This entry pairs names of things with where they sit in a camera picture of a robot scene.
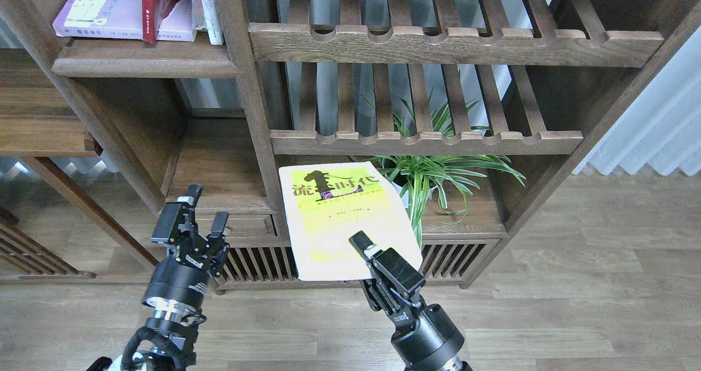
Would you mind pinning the yellow green book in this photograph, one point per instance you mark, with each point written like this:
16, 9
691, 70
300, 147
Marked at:
326, 204

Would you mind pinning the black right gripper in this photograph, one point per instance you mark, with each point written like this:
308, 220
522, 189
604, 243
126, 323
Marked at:
424, 337

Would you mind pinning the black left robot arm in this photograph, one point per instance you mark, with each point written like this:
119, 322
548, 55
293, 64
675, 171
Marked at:
165, 342

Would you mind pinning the white lavender book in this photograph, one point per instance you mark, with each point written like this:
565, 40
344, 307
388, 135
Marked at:
121, 19

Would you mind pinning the dark wooden bookshelf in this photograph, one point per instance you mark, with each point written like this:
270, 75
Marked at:
315, 81

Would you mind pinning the green spider plant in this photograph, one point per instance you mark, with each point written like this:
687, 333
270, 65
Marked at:
454, 170

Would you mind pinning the white curtain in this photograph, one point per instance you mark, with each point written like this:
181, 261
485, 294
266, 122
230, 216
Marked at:
661, 129

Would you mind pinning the white upright book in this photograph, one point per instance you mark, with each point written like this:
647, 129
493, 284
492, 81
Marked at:
204, 17

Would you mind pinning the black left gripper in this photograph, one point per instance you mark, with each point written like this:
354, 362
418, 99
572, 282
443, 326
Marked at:
191, 259

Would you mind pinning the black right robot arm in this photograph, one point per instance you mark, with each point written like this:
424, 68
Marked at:
424, 336

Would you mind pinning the white plant pot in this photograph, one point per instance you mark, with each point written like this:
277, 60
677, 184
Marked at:
415, 190

